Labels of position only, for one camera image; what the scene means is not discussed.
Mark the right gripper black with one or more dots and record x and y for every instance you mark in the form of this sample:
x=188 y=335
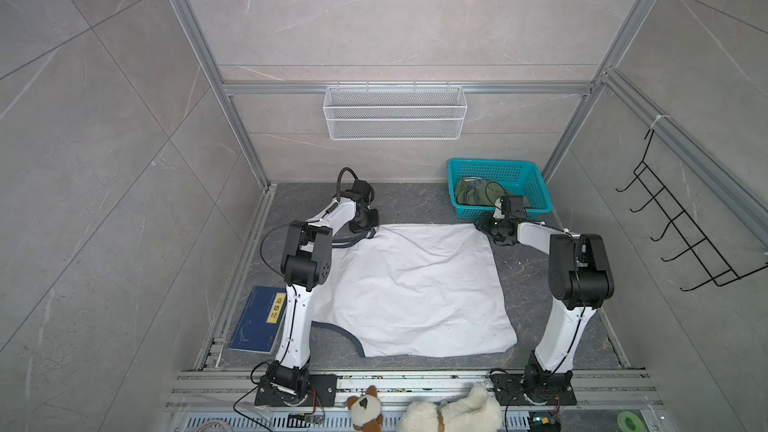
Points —
x=483 y=225

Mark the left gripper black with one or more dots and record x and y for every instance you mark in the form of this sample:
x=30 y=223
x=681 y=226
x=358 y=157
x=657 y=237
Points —
x=375 y=223

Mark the teal plastic basket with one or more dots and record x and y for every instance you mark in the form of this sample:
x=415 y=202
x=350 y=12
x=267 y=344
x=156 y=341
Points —
x=517 y=177

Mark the white navy-trimmed tank top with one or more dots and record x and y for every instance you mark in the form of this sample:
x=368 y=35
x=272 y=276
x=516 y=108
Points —
x=429 y=290

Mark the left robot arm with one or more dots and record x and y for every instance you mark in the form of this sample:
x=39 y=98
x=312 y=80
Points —
x=306 y=264

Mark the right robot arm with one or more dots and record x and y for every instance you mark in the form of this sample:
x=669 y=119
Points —
x=579 y=280

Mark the green tank top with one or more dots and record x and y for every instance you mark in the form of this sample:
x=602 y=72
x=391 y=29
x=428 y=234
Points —
x=475 y=191

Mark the blue book yellow label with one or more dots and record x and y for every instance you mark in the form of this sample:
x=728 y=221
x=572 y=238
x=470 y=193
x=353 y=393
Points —
x=260 y=322

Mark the white fluffy plush toy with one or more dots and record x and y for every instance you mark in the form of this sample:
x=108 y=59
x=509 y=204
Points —
x=477 y=412

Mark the brown white plush toy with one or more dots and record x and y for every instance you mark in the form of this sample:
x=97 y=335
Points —
x=366 y=411

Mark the small green black device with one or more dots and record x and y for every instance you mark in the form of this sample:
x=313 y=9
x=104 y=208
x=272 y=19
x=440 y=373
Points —
x=543 y=422

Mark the green tape roll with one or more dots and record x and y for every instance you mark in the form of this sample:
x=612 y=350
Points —
x=628 y=421

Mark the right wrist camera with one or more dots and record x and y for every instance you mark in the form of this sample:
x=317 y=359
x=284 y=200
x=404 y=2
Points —
x=510 y=207

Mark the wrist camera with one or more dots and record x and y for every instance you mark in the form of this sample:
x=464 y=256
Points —
x=510 y=207
x=362 y=192

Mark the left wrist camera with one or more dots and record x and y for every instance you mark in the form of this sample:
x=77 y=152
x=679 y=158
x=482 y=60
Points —
x=362 y=192

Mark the white wire mesh shelf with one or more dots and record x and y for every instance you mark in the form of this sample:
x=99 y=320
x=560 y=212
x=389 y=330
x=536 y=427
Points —
x=367 y=113

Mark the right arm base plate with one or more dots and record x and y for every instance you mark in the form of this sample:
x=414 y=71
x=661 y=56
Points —
x=516 y=390

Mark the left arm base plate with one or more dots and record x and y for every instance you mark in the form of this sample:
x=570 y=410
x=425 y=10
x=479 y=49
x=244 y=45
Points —
x=310 y=390

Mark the black wire hook rack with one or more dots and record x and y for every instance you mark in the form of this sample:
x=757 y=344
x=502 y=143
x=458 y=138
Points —
x=696 y=242

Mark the white slotted cable duct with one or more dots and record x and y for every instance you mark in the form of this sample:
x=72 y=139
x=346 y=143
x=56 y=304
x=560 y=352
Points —
x=333 y=421

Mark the aluminium frame rail front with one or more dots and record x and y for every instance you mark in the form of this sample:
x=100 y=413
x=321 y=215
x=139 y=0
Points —
x=624 y=389

